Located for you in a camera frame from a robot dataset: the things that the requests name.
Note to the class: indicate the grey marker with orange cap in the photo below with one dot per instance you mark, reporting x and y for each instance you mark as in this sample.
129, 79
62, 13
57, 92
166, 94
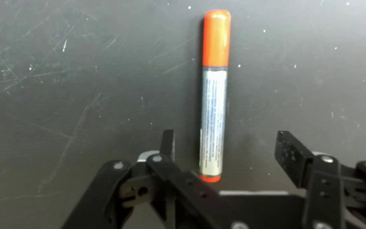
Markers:
213, 106

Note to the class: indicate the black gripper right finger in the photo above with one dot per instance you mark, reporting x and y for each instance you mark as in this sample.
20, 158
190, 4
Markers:
330, 191

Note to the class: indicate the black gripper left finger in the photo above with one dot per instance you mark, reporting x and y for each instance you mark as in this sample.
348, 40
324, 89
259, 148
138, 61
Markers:
165, 191

